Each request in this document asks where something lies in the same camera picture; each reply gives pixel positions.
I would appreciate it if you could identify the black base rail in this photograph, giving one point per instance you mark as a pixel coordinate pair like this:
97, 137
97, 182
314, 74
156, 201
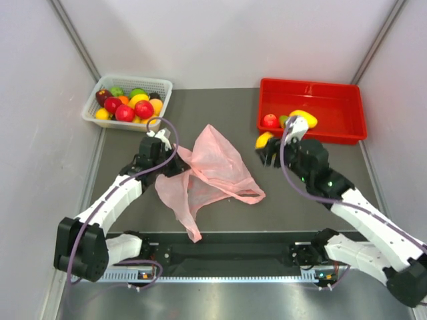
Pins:
227, 254

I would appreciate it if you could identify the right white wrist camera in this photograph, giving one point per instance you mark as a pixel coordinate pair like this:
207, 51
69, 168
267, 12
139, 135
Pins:
296, 127

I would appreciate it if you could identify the dark plum in basket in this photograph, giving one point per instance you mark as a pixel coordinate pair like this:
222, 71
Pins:
154, 95

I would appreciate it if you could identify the yellow banana in basket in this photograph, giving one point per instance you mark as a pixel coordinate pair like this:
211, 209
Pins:
137, 98

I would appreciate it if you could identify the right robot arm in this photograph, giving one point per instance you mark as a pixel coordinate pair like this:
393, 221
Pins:
396, 259

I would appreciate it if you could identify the green lime right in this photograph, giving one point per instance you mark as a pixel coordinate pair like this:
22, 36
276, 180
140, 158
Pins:
136, 91

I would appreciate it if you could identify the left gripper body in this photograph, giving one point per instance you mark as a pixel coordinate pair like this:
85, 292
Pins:
171, 168

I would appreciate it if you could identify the yellow orange lemon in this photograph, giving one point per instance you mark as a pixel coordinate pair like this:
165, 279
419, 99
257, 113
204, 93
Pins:
263, 139

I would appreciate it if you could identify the red apple left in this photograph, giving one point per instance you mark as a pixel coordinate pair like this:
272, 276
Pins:
111, 104

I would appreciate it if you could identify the yellow banana from bag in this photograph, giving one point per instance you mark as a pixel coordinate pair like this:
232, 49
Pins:
311, 120

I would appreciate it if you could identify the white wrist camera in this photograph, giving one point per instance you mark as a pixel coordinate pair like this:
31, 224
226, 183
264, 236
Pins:
163, 135
296, 127

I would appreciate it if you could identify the pink plastic bag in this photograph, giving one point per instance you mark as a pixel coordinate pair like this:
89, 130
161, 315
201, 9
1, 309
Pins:
216, 172

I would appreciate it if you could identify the small orange tangerine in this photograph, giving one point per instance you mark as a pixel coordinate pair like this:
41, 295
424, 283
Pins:
124, 99

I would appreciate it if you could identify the dark red fruit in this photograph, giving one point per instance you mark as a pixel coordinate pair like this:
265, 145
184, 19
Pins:
102, 95

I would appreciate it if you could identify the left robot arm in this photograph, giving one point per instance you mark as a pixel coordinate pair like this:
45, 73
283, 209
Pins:
110, 203

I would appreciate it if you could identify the green yellow mango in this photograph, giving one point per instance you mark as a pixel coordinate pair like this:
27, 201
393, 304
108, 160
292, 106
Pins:
283, 120

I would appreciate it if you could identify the yellow lemon in basket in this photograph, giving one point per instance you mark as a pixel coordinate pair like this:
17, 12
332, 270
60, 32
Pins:
102, 114

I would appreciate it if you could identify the red apple from bag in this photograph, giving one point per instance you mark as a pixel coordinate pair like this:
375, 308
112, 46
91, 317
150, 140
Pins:
270, 121

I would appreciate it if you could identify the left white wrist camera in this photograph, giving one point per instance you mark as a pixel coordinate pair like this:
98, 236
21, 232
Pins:
163, 135

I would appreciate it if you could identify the red apple middle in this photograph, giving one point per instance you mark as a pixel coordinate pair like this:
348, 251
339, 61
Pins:
124, 113

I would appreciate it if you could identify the orange fruit in basket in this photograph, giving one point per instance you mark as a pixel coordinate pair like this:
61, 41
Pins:
157, 106

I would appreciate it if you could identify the white perforated basket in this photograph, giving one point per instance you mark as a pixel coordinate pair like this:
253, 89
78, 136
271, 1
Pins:
127, 83

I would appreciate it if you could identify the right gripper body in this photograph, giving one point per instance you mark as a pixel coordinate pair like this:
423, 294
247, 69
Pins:
291, 154

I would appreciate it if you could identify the red apple right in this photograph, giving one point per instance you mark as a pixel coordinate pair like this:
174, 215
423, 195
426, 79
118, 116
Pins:
144, 109

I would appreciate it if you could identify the yellow fruit basket front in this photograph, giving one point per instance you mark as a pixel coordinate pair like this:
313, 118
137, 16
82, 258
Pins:
139, 120

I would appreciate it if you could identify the red plastic tray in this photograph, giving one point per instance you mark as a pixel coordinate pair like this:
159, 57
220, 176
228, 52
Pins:
338, 108

